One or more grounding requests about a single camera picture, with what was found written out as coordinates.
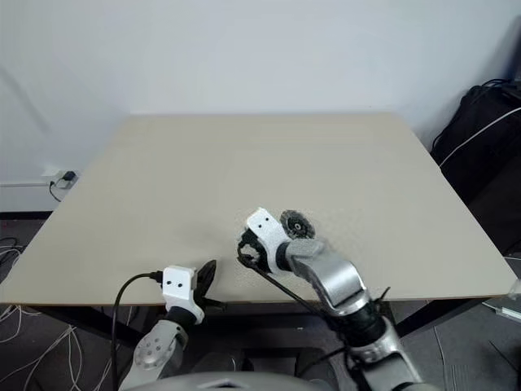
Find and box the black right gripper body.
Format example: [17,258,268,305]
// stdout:
[242,226,271,272]

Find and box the clear plastic object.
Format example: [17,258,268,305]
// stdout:
[482,276,521,323]

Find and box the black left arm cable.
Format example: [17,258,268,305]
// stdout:
[110,270,165,391]

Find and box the thin black adapter cord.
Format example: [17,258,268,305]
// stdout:
[48,178,66,203]

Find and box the grey finned motor cover disc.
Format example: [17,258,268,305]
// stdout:
[279,209,317,241]

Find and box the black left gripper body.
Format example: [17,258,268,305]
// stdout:
[194,266,209,306]

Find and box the white cable across bag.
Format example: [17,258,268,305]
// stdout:
[439,106,521,168]

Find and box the silver robot torso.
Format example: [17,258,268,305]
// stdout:
[160,372,326,391]

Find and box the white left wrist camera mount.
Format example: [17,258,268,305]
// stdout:
[161,264,205,325]

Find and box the black fabric bag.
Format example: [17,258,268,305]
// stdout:
[430,78,521,204]

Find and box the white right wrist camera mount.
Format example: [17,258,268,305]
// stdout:
[245,207,288,273]

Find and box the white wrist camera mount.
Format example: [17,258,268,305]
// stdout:
[245,207,288,273]
[161,264,205,325]

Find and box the white floor cable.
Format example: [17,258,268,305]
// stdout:
[0,244,25,286]
[0,303,89,391]

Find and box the white wall power outlet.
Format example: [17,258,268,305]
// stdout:
[40,162,81,188]

